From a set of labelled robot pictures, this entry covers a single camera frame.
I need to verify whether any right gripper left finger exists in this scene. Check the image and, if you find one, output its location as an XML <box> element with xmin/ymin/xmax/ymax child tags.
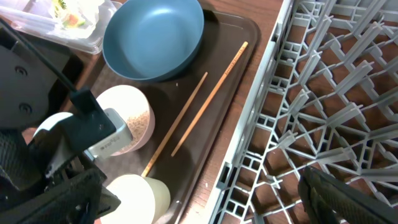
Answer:
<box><xmin>1</xmin><ymin>169</ymin><xmax>121</xmax><ymax>223</ymax></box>

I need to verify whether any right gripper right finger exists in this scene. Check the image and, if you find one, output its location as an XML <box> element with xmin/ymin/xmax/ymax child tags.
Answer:
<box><xmin>298</xmin><ymin>166</ymin><xmax>397</xmax><ymax>224</ymax></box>

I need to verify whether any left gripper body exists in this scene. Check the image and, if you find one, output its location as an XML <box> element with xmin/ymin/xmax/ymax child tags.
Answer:
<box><xmin>1</xmin><ymin>90</ymin><xmax>116</xmax><ymax>190</ymax></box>

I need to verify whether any white cup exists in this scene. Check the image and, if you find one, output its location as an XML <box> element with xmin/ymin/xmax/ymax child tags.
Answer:
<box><xmin>100</xmin><ymin>174</ymin><xmax>170</xmax><ymax>224</ymax></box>

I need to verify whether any pink bowl with rice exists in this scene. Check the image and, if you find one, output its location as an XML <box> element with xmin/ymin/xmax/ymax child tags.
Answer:
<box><xmin>96</xmin><ymin>85</ymin><xmax>155</xmax><ymax>156</ymax></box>

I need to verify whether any yellow green snack wrapper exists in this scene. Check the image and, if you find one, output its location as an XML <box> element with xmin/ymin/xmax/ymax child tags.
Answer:
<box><xmin>50</xmin><ymin>0</ymin><xmax>86</xmax><ymax>28</ymax></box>

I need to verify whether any light blue bowl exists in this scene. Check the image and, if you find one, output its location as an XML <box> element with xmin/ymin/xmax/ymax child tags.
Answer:
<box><xmin>33</xmin><ymin>112</ymin><xmax>73</xmax><ymax>137</ymax></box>

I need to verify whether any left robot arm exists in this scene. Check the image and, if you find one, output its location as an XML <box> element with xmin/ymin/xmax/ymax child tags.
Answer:
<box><xmin>1</xmin><ymin>21</ymin><xmax>116</xmax><ymax>191</ymax></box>

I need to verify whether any grey dishwasher rack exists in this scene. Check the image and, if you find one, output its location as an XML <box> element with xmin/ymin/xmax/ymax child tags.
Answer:
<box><xmin>204</xmin><ymin>0</ymin><xmax>397</xmax><ymax>223</ymax></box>

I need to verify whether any clear plastic waste bin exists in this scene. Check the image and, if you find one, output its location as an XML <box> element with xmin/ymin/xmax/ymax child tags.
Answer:
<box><xmin>1</xmin><ymin>0</ymin><xmax>122</xmax><ymax>55</ymax></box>

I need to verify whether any brown serving tray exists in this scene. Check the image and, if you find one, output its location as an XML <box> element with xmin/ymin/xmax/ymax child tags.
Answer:
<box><xmin>90</xmin><ymin>9</ymin><xmax>260</xmax><ymax>223</ymax></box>

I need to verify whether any left wooden chopstick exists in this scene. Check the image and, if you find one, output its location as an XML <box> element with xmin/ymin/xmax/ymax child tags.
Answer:
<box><xmin>141</xmin><ymin>72</ymin><xmax>208</xmax><ymax>177</ymax></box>

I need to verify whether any wooden chopstick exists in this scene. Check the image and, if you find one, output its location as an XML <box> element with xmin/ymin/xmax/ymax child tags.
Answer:
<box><xmin>171</xmin><ymin>41</ymin><xmax>249</xmax><ymax>157</ymax></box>
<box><xmin>141</xmin><ymin>72</ymin><xmax>208</xmax><ymax>177</ymax></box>

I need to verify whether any right wooden chopstick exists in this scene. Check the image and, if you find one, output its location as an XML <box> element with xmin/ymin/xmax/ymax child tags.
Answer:
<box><xmin>171</xmin><ymin>41</ymin><xmax>249</xmax><ymax>157</ymax></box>

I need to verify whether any dark blue plate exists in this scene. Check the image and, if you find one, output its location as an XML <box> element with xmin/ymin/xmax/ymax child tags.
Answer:
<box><xmin>103</xmin><ymin>0</ymin><xmax>205</xmax><ymax>82</ymax></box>

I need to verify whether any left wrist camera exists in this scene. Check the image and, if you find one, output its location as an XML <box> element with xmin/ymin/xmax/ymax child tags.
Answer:
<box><xmin>86</xmin><ymin>108</ymin><xmax>133</xmax><ymax>159</ymax></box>

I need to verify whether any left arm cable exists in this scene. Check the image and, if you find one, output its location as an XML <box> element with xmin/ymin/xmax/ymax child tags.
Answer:
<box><xmin>0</xmin><ymin>18</ymin><xmax>78</xmax><ymax>94</ymax></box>

